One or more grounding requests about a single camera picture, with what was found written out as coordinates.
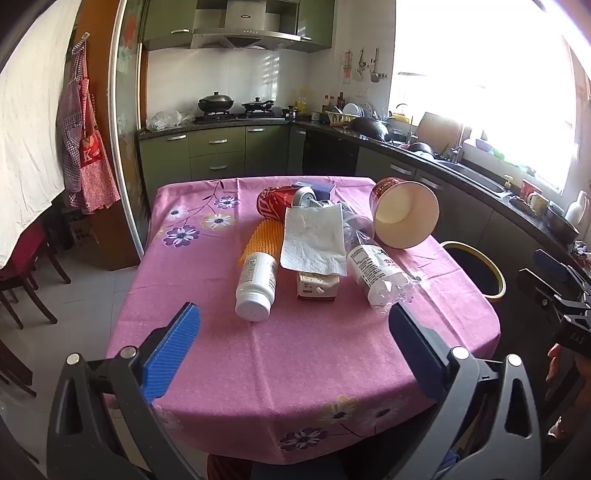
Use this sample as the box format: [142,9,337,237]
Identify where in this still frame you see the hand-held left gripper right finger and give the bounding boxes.
[388,302,543,480]

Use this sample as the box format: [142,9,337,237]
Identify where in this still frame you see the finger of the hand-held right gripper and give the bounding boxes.
[516,268,561,320]
[533,248,583,289]

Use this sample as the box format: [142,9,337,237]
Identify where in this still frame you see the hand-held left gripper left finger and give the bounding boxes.
[46,302,202,480]

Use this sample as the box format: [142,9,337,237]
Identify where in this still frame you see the yellow-rimmed trash bin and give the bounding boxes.
[438,241,507,301]

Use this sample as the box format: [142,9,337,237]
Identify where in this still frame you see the crushed clear plastic bottle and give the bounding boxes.
[346,244,416,315]

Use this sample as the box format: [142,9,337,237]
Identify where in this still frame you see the white pill bottle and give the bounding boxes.
[235,251,279,321]

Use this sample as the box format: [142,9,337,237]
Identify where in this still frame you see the small white red box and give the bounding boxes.
[297,271,341,303]

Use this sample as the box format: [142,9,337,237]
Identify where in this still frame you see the red white paper bowl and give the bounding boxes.
[369,178,440,250]

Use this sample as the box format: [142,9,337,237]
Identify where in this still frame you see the clear plastic bag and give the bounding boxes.
[339,200,377,250]

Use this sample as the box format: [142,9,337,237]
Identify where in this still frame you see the orange ribbed plastic cup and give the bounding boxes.
[239,218,283,266]

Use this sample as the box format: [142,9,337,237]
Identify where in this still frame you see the white paper towel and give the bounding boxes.
[280,203,348,277]

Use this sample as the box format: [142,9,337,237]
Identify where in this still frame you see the red soda can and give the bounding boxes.
[257,184,320,219]

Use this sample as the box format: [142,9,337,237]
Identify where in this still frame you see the purple cardboard box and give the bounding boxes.
[310,181,337,204]

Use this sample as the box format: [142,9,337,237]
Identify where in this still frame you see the person's right hand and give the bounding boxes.
[546,342,565,385]

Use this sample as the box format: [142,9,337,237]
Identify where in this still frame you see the dark bowl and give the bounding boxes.
[546,205,580,245]

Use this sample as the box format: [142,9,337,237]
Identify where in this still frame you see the pink floral tablecloth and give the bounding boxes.
[105,175,502,466]

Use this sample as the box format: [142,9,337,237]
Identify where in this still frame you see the steel sink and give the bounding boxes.
[438,157,509,195]

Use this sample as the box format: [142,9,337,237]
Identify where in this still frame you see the steel faucet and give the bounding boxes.
[450,122,467,164]

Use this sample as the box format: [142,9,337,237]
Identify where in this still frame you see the dark wooden chair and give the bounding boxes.
[0,339,38,398]

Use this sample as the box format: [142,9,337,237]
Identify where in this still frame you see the wooden cutting board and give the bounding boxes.
[416,112,465,146]

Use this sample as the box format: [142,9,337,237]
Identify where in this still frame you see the wooden chair red cushion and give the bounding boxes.
[0,222,72,330]

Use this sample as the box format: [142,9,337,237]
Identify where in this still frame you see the red checkered apron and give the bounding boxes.
[69,78,122,214]

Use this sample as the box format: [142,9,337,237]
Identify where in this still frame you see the bright window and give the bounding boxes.
[392,0,583,195]

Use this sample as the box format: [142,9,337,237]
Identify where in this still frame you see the green base cabinets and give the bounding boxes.
[139,122,591,324]

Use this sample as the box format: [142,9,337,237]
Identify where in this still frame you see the glass sliding door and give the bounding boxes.
[108,0,148,261]

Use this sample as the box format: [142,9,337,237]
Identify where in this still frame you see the large black wok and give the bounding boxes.
[346,116,391,141]

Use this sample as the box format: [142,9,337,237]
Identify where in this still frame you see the white plastic bag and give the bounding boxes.
[146,110,197,131]

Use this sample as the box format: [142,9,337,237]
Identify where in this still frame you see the purple checkered apron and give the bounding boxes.
[56,46,88,192]

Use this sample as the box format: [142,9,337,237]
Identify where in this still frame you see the gas stove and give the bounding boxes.
[195,111,287,123]

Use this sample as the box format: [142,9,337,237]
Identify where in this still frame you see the dish rack with plates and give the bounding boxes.
[325,102,376,125]

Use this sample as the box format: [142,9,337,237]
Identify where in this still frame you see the black lidded wok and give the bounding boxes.
[198,91,235,114]

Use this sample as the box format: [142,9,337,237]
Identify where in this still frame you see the white hanging sheet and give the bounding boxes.
[0,0,84,271]

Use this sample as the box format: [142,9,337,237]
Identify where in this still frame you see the hanging kitchen utensils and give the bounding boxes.
[342,48,386,84]

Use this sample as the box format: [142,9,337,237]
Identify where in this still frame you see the steel range hood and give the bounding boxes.
[191,0,300,51]

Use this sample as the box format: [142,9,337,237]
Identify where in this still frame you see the green wall cabinets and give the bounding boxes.
[142,0,333,52]

